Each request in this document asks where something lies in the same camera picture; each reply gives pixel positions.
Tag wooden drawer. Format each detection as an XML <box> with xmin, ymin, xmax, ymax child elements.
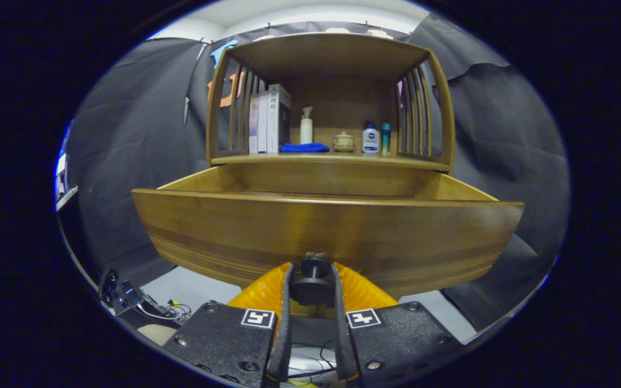
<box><xmin>131</xmin><ymin>163</ymin><xmax>525</xmax><ymax>300</ymax></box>

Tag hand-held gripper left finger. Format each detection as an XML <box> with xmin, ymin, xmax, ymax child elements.
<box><xmin>161</xmin><ymin>262</ymin><xmax>295</xmax><ymax>388</ymax></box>

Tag white monitor stand table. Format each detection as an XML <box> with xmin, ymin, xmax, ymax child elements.
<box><xmin>56</xmin><ymin>186</ymin><xmax>79</xmax><ymax>212</ymax></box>

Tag white lotion bottle blue cap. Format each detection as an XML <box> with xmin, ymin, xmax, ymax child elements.
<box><xmin>362</xmin><ymin>121</ymin><xmax>380</xmax><ymax>155</ymax></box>

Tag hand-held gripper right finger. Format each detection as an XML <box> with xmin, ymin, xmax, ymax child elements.
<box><xmin>332</xmin><ymin>262</ymin><xmax>466</xmax><ymax>387</ymax></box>

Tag thick white and black book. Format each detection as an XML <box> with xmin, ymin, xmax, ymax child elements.
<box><xmin>266</xmin><ymin>84</ymin><xmax>292</xmax><ymax>154</ymax></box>

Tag blue folded cloth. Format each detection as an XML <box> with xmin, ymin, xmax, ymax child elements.
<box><xmin>280</xmin><ymin>142</ymin><xmax>330</xmax><ymax>154</ymax></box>

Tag black electronic device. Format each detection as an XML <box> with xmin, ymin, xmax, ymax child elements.
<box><xmin>99</xmin><ymin>268</ymin><xmax>144</xmax><ymax>316</ymax></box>

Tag floor cables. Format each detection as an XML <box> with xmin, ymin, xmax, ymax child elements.
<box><xmin>138</xmin><ymin>299</ymin><xmax>343</xmax><ymax>386</ymax></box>

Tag white thin book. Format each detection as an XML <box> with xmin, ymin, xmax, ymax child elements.
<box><xmin>257</xmin><ymin>92</ymin><xmax>270</xmax><ymax>154</ymax></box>

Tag black backdrop cloth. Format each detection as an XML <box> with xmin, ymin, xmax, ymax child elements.
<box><xmin>65</xmin><ymin>13</ymin><xmax>570</xmax><ymax>332</ymax></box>

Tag computer monitor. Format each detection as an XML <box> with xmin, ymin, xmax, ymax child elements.
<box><xmin>56</xmin><ymin>154</ymin><xmax>68</xmax><ymax>201</ymax></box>

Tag pink thin book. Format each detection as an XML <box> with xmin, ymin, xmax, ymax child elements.
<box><xmin>249</xmin><ymin>94</ymin><xmax>260</xmax><ymax>154</ymax></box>

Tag white pump bottle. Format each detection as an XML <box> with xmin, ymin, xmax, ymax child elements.
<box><xmin>300</xmin><ymin>106</ymin><xmax>314</xmax><ymax>145</ymax></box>

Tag wooden countertop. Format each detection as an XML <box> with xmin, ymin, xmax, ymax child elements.
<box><xmin>211</xmin><ymin>140</ymin><xmax>449</xmax><ymax>172</ymax></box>

